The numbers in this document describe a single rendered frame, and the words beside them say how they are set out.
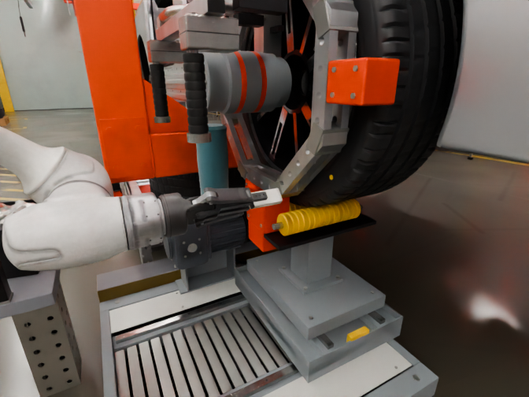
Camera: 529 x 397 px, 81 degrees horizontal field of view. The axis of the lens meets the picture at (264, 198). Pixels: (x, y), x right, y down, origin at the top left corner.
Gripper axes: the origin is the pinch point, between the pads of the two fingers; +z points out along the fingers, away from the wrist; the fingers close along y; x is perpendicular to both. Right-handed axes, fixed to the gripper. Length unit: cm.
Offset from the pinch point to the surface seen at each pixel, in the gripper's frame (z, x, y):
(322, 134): 9.0, 5.2, 13.1
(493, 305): 104, -47, -41
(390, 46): 18.1, 12.0, 27.0
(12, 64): -238, 969, -854
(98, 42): -23, 69, -22
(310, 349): 16, -33, -35
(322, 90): 9.1, 11.3, 17.9
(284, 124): 19.7, 25.5, -9.8
